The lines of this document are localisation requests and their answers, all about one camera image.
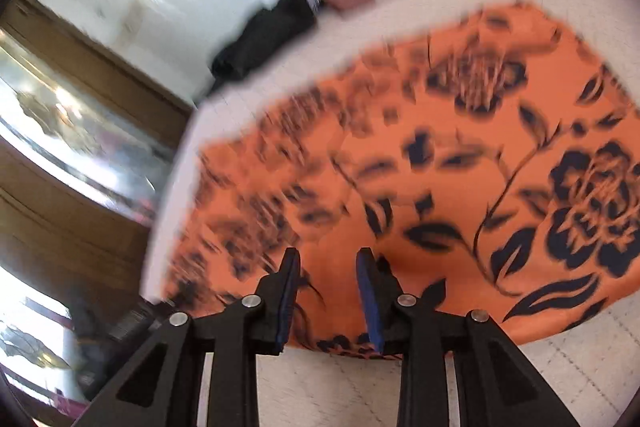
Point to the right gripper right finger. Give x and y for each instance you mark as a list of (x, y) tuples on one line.
[(496, 383)]

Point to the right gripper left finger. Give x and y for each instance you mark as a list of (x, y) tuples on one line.
[(164, 366)]

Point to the orange black floral blouse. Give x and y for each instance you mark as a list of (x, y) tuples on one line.
[(494, 163)]

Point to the black clothes pile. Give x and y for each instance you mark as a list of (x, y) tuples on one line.
[(266, 32)]

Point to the stained glass wooden door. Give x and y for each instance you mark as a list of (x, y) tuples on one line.
[(87, 144)]

